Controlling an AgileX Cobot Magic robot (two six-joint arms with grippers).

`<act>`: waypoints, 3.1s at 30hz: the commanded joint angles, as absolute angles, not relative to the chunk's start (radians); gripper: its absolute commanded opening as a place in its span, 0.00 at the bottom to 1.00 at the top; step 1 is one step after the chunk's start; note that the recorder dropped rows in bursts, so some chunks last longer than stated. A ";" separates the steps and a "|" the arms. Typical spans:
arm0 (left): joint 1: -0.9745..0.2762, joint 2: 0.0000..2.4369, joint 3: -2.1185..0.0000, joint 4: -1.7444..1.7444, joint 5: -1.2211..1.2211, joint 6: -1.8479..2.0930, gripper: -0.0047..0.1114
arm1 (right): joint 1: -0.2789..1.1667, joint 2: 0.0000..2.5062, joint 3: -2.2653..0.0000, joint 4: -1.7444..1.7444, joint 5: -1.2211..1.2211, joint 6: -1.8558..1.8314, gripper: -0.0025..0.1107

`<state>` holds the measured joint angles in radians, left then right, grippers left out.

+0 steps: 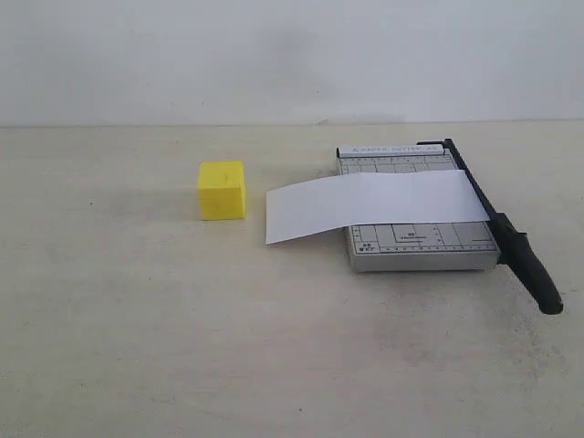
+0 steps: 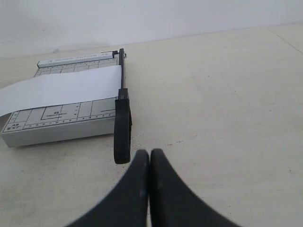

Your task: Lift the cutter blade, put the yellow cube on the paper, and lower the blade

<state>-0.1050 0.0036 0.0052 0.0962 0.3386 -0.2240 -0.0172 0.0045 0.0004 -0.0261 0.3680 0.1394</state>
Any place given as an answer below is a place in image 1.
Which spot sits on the grey paper cutter base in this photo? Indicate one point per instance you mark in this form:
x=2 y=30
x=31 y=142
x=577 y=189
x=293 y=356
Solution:
x=413 y=247

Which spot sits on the black cutter blade arm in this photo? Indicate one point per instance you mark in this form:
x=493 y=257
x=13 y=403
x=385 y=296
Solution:
x=515 y=249

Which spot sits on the yellow foam cube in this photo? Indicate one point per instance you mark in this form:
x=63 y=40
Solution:
x=222 y=190

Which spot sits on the white paper sheet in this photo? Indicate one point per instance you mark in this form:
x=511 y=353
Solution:
x=362 y=198

